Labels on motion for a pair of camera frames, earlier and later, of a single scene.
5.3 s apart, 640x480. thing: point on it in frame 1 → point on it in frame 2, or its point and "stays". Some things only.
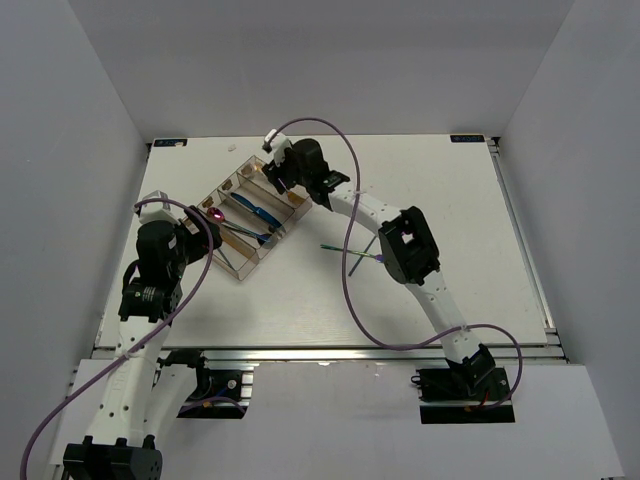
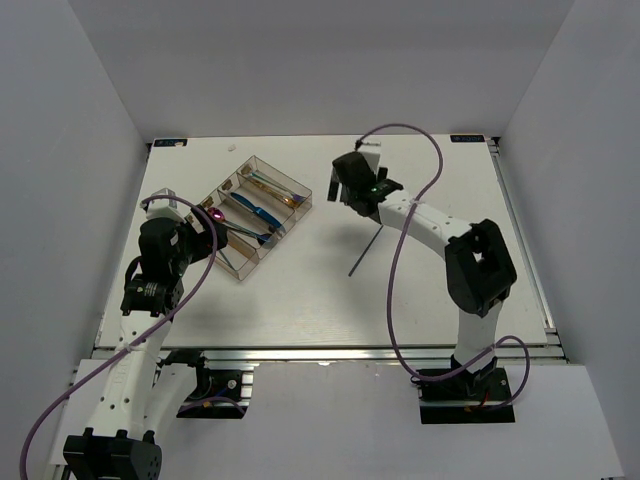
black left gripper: [198, 240] stays
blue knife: [257, 209] stays
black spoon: [261, 238] stays
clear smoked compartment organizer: [253, 214] stays
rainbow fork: [378, 258] → [294, 196]
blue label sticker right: [467, 138] stays
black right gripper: [275, 172] → [334, 187]
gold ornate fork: [292, 196] → [272, 192]
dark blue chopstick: [223, 257] stays
